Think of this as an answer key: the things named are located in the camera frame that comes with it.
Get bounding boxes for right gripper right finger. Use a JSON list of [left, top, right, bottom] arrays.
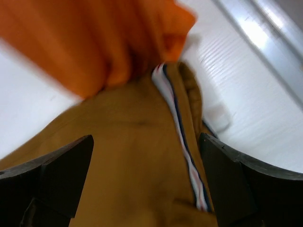
[[199, 133, 303, 227]]

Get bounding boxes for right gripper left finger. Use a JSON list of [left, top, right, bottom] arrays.
[[0, 135, 94, 227]]

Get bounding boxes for brown trousers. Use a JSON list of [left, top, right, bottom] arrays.
[[0, 73, 217, 227]]

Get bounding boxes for orange garment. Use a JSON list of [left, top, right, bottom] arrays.
[[0, 0, 196, 98]]

